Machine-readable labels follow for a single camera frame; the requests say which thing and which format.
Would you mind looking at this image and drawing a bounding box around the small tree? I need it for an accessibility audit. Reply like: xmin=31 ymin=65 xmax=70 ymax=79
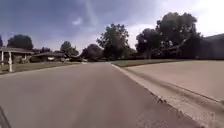
xmin=59 ymin=40 xmax=80 ymax=58
xmin=81 ymin=43 xmax=103 ymax=62

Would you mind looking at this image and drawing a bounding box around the tall leafy tree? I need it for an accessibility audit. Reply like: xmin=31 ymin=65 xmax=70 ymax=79
xmin=96 ymin=23 xmax=132 ymax=61

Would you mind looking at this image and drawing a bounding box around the grass lawn strip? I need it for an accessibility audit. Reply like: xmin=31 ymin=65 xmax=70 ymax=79
xmin=111 ymin=58 xmax=191 ymax=68

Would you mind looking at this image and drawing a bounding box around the dark bushy tree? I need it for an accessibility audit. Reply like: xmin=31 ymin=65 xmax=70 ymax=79
xmin=134 ymin=27 xmax=164 ymax=60

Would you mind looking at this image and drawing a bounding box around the grey asphalt road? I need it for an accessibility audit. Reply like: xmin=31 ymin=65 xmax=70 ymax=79
xmin=0 ymin=61 xmax=201 ymax=128

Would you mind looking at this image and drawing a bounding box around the big broad tree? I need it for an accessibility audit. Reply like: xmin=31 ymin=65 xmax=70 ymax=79
xmin=155 ymin=12 xmax=203 ymax=60

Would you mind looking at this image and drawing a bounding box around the wide concrete driveway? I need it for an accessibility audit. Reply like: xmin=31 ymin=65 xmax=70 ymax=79
xmin=124 ymin=59 xmax=224 ymax=103

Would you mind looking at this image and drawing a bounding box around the grass lawn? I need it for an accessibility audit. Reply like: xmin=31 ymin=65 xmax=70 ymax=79
xmin=0 ymin=61 xmax=81 ymax=76

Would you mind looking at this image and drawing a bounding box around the grey concrete kerb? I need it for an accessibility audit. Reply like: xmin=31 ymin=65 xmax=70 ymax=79
xmin=111 ymin=63 xmax=224 ymax=128

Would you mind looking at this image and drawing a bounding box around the round dark tree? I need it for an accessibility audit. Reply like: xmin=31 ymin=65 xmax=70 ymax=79
xmin=7 ymin=34 xmax=35 ymax=52

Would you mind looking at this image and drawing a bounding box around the long low brick house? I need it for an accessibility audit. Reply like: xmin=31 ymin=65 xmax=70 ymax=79
xmin=0 ymin=47 xmax=35 ymax=65

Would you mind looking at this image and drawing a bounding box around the dark building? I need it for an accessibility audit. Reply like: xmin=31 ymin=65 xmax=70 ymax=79
xmin=199 ymin=33 xmax=224 ymax=61

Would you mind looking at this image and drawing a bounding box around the white post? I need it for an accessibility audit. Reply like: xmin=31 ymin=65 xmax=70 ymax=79
xmin=7 ymin=51 xmax=14 ymax=73

